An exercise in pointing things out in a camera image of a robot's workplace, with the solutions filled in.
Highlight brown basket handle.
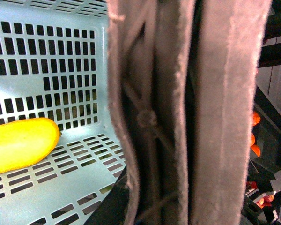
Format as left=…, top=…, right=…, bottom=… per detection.
left=107, top=0, right=271, bottom=225

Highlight light blue plastic basket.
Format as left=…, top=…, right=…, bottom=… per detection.
left=0, top=0, right=126, bottom=225

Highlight yellow mango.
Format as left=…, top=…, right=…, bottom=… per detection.
left=0, top=118, right=60, bottom=174

